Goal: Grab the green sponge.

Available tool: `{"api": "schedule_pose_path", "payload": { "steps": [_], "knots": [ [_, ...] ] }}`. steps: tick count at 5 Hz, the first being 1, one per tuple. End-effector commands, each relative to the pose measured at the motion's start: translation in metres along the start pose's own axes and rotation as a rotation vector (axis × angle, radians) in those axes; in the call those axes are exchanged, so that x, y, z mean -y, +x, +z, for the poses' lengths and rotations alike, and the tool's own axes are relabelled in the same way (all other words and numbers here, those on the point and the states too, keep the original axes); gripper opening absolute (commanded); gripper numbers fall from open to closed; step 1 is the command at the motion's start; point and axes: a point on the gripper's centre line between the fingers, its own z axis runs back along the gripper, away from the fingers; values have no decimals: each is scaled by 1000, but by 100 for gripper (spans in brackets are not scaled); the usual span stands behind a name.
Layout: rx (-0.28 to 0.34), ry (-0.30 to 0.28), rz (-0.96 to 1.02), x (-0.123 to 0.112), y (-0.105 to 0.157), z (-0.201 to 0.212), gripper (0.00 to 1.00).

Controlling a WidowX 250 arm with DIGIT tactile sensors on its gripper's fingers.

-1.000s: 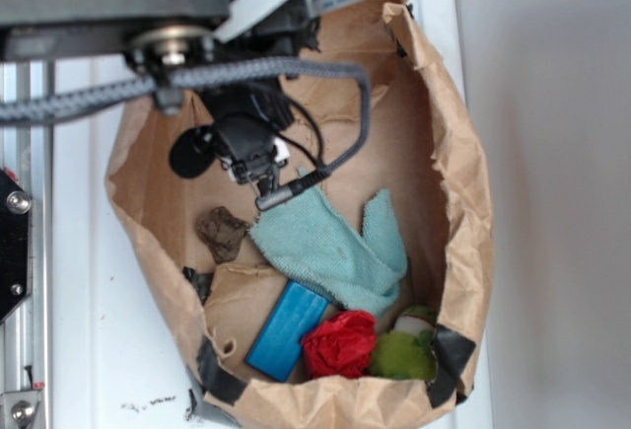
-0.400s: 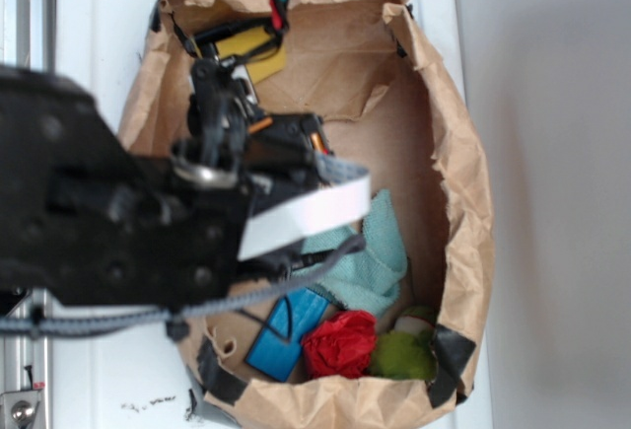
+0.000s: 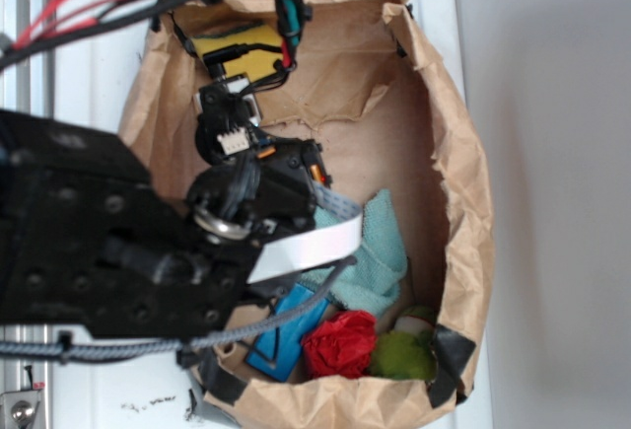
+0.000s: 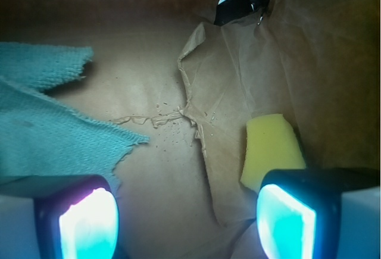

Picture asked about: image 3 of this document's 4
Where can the teal microfiber cloth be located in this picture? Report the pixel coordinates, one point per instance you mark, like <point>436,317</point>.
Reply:
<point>372,283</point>

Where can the blue plastic block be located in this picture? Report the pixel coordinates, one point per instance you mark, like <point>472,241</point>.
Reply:
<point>276,352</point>

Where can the metal corner bracket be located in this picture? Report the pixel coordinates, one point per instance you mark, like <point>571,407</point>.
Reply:
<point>19,410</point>

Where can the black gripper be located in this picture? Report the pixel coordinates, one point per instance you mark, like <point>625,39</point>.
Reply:
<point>258,186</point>

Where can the white plastic bin lid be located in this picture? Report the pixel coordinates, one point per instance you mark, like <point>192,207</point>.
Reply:
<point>92,80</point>

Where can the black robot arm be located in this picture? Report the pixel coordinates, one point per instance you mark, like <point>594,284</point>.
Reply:
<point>86,239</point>

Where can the yellow sponge with green back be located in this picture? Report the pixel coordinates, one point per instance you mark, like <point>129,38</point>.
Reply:
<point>255,64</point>

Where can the brown paper bag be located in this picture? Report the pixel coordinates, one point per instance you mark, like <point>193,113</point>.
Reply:
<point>377,94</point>

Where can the green plush toy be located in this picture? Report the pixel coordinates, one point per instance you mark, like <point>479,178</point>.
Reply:
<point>405,352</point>

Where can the red crumpled paper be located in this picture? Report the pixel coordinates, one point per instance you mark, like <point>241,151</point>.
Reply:
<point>340,346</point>

